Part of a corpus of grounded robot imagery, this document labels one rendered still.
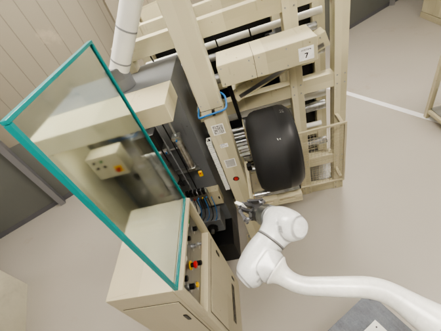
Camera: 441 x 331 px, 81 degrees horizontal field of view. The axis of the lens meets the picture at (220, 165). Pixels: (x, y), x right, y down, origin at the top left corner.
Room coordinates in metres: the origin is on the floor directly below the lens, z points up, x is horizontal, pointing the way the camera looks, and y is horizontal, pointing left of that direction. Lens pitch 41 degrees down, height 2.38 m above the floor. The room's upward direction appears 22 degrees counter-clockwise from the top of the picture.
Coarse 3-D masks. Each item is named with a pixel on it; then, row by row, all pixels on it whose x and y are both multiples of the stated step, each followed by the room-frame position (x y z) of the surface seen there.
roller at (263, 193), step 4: (288, 188) 1.18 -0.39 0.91; (292, 188) 1.17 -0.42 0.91; (296, 188) 1.16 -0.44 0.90; (256, 192) 1.25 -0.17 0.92; (260, 192) 1.24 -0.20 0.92; (264, 192) 1.22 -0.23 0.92; (268, 192) 1.21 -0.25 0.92; (272, 192) 1.20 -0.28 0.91; (276, 192) 1.20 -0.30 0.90; (280, 192) 1.19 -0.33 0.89; (256, 196) 1.23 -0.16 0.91; (260, 196) 1.22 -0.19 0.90
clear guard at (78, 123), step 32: (64, 64) 0.89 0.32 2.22; (96, 64) 1.07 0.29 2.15; (32, 96) 0.70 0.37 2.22; (64, 96) 0.81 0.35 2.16; (96, 96) 0.95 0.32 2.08; (32, 128) 0.64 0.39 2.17; (64, 128) 0.72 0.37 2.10; (96, 128) 0.84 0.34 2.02; (128, 128) 1.01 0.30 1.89; (64, 160) 0.64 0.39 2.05; (96, 160) 0.74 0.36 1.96; (128, 160) 0.88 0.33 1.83; (160, 160) 1.11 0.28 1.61; (96, 192) 0.64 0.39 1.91; (128, 192) 0.76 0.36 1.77; (160, 192) 0.94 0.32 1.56; (128, 224) 0.65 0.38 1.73; (160, 224) 0.79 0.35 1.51; (160, 256) 0.66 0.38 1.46
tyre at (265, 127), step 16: (256, 112) 1.42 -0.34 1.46; (272, 112) 1.34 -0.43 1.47; (288, 112) 1.31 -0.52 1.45; (256, 128) 1.27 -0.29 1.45; (272, 128) 1.22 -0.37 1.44; (288, 128) 1.18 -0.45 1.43; (256, 144) 1.19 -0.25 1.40; (272, 144) 1.15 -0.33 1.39; (288, 144) 1.11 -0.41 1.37; (256, 160) 1.15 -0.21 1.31; (272, 160) 1.10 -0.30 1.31; (288, 160) 1.07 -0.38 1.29; (272, 176) 1.07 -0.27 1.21; (288, 176) 1.05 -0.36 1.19; (304, 176) 1.08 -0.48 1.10
